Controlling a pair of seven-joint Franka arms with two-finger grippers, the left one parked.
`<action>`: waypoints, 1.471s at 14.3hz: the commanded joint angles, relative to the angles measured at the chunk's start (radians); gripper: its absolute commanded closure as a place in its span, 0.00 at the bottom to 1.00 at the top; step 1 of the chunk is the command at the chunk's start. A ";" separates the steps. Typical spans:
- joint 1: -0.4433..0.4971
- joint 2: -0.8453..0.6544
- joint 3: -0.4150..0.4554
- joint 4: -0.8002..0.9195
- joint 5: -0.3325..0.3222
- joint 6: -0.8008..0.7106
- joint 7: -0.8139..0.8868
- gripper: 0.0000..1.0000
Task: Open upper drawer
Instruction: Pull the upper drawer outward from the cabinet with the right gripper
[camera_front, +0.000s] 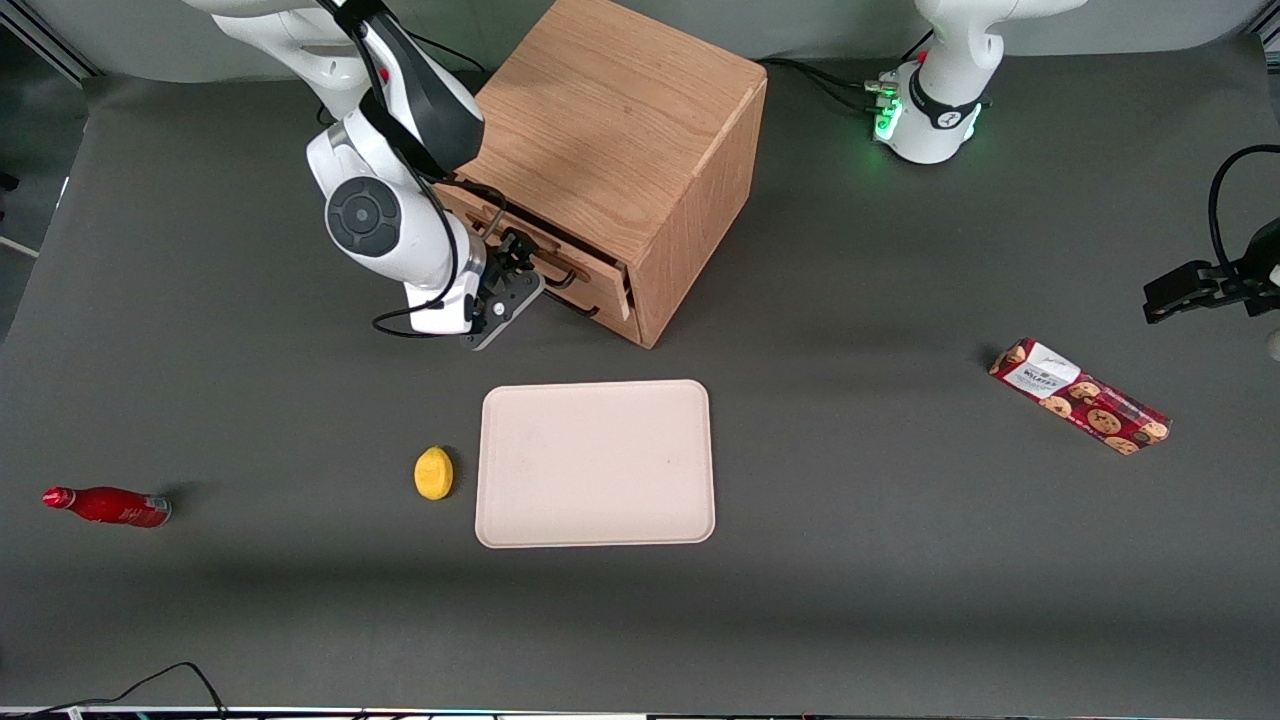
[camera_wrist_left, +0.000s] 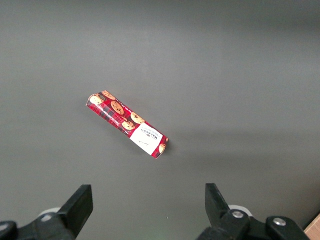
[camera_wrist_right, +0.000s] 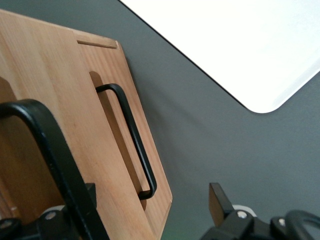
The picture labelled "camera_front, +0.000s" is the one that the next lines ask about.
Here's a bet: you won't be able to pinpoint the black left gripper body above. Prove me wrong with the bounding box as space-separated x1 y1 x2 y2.
1212 217 1280 317

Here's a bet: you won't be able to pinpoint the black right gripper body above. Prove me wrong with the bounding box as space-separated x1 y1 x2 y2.
473 239 524 320

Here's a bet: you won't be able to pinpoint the yellow lemon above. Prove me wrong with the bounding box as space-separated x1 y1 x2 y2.
414 446 455 501

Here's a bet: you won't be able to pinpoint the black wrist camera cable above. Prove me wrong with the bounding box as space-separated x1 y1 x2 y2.
320 0 509 339

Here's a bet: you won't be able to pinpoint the red bottle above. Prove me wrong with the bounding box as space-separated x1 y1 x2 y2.
42 486 173 529

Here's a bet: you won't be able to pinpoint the oak wooden drawer cabinet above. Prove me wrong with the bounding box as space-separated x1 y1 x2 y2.
440 0 769 349

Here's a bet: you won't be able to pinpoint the black arm base cables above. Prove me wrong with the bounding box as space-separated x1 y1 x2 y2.
410 30 489 77
760 30 936 117

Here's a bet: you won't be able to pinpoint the aluminium frame bar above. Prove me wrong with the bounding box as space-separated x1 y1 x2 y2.
0 15 103 83

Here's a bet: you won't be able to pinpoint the thin black table-edge cable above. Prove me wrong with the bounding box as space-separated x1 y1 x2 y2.
0 662 229 719

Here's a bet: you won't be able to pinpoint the black looped gripper cable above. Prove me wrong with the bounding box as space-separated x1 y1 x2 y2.
1207 144 1280 273

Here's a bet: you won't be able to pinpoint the black left arm base cables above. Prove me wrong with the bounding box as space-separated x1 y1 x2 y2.
760 30 936 117

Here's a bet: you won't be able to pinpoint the beige rectangular tray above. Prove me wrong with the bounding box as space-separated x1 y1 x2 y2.
475 379 717 549

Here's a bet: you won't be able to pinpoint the red cookie box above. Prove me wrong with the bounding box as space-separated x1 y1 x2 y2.
988 338 1172 457

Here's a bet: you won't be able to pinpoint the black right arm base cables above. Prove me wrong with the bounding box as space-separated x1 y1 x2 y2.
410 30 489 77

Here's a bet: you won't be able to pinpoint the wooden drawer with black handle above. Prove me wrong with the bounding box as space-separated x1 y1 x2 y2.
540 270 644 347
442 183 641 323

